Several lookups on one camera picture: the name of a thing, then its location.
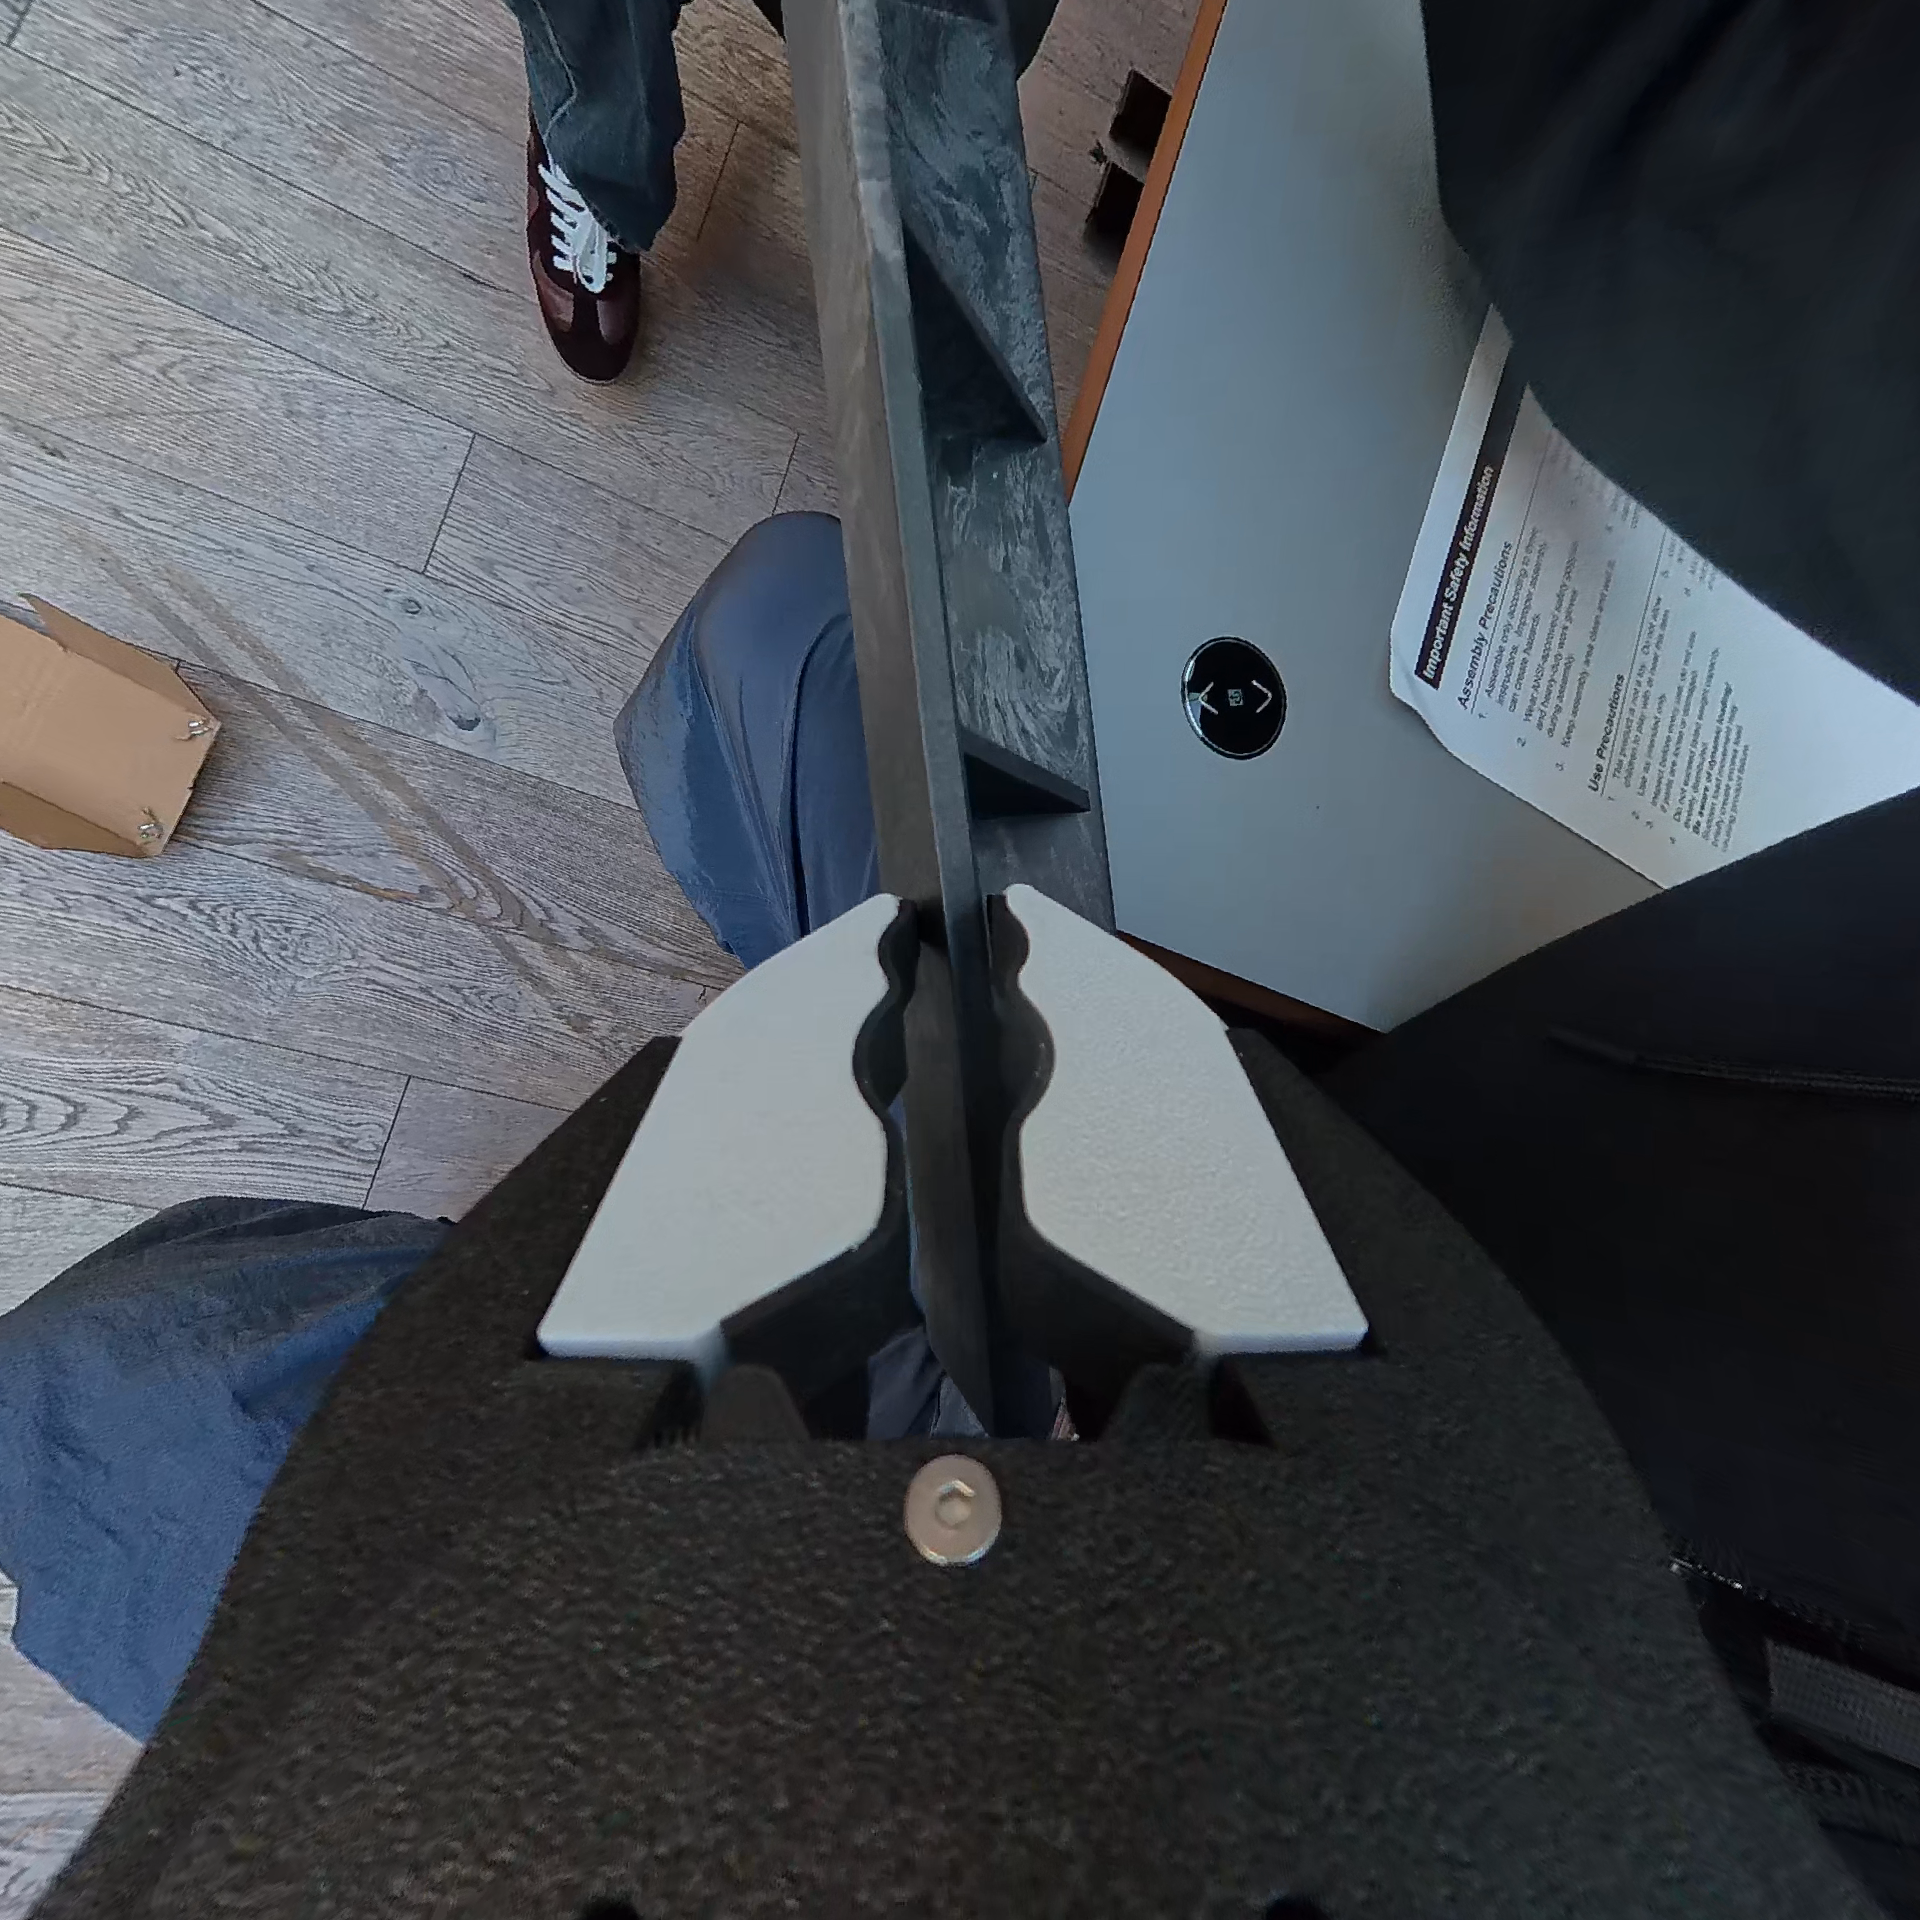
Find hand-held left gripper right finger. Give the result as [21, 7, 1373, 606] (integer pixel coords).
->
[988, 882, 1371, 1359]

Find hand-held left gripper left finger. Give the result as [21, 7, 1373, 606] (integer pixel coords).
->
[536, 892, 921, 1365]

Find black ribbed plastic panel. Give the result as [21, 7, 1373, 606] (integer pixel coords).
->
[780, 0, 1121, 1439]

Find person's right forearm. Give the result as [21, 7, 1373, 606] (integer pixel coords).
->
[1418, 0, 1920, 699]

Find black round desk button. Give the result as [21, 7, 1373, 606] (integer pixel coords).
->
[1181, 636, 1289, 761]

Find grey desk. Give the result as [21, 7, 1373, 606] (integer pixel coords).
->
[1063, 0, 1728, 1037]

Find person's blue trousers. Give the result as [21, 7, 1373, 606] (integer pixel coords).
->
[0, 512, 979, 1742]

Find white instruction manual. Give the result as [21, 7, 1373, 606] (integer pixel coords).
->
[1388, 306, 1920, 890]

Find brown cardboard piece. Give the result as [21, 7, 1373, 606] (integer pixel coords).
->
[0, 594, 225, 860]

